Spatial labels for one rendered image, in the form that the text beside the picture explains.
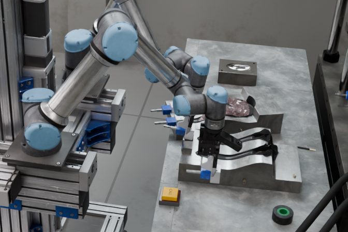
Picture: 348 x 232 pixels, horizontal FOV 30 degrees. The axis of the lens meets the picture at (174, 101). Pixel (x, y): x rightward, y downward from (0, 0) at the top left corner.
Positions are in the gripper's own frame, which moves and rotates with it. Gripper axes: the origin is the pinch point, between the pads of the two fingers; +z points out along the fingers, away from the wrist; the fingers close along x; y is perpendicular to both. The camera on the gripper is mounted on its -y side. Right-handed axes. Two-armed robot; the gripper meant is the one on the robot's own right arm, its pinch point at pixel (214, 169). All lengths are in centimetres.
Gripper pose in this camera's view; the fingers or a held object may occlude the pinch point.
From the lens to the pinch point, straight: 252.7
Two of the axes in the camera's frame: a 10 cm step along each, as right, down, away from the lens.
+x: -1.0, 5.1, -8.6
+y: -9.9, -1.0, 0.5
